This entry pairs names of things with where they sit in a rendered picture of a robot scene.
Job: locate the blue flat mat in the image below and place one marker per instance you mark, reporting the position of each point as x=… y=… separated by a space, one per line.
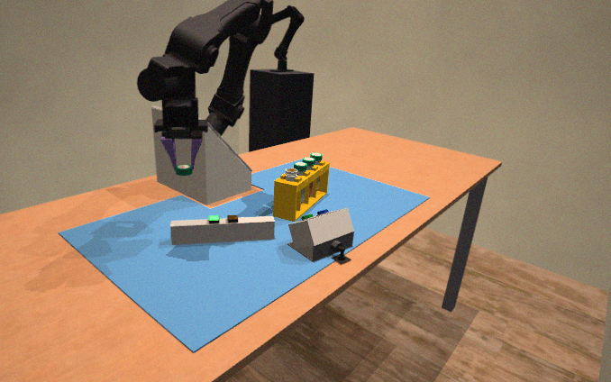
x=198 y=292

